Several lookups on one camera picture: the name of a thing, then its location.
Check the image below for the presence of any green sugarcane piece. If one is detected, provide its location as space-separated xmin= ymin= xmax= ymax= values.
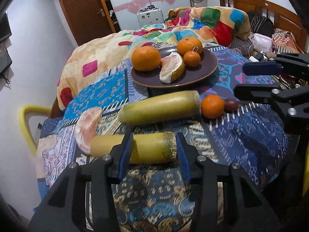
xmin=118 ymin=90 xmax=199 ymax=126
xmin=91 ymin=131 xmax=177 ymax=164

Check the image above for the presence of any peeled pink pomelo segment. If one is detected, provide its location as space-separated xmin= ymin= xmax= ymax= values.
xmin=74 ymin=107 xmax=103 ymax=155

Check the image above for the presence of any dark red grape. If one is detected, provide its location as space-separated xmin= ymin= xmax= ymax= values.
xmin=224 ymin=98 xmax=238 ymax=112

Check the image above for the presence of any small orange mandarin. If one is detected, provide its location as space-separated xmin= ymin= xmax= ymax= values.
xmin=201 ymin=95 xmax=225 ymax=119

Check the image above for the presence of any pomelo segment with rind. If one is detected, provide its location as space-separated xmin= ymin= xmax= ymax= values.
xmin=159 ymin=52 xmax=185 ymax=84

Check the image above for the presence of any large orange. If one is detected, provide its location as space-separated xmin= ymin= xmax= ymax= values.
xmin=132 ymin=46 xmax=161 ymax=72

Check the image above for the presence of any patchwork blue patterned cloth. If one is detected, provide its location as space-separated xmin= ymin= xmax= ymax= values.
xmin=29 ymin=48 xmax=298 ymax=231

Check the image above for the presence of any wooden bed headboard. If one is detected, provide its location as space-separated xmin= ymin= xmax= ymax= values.
xmin=219 ymin=0 xmax=307 ymax=52

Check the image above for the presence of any black striped bag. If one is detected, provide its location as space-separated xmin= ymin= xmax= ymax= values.
xmin=247 ymin=11 xmax=274 ymax=38

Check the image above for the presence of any dark purple plate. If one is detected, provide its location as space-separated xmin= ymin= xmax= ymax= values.
xmin=131 ymin=47 xmax=218 ymax=89

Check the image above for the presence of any orange on plate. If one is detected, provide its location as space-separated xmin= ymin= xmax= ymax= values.
xmin=183 ymin=51 xmax=201 ymax=68

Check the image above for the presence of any yellow plastic chair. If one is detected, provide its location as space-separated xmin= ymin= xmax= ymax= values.
xmin=18 ymin=104 xmax=51 ymax=155

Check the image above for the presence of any orange with sticker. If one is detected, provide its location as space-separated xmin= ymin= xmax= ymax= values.
xmin=177 ymin=37 xmax=203 ymax=56

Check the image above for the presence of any colourful checked blanket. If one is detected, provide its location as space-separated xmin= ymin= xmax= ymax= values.
xmin=57 ymin=6 xmax=251 ymax=111

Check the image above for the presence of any white sewing machine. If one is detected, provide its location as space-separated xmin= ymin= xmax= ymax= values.
xmin=137 ymin=5 xmax=164 ymax=27

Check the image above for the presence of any brown wooden door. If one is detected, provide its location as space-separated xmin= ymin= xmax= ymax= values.
xmin=59 ymin=0 xmax=115 ymax=46

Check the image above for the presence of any wall mounted television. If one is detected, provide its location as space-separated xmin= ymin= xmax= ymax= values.
xmin=0 ymin=13 xmax=12 ymax=43

